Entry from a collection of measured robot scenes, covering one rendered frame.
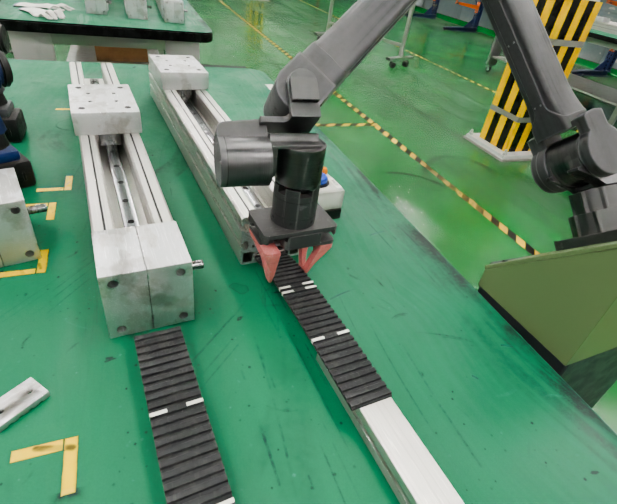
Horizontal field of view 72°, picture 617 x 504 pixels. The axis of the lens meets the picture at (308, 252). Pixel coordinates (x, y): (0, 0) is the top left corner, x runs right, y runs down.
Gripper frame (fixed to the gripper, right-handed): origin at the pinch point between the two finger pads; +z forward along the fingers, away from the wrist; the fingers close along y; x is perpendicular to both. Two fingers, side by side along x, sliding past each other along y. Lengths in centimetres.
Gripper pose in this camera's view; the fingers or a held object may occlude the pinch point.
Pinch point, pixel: (286, 272)
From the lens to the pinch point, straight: 60.7
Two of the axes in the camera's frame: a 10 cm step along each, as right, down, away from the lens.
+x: 4.3, 5.8, -7.0
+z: -1.3, 8.0, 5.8
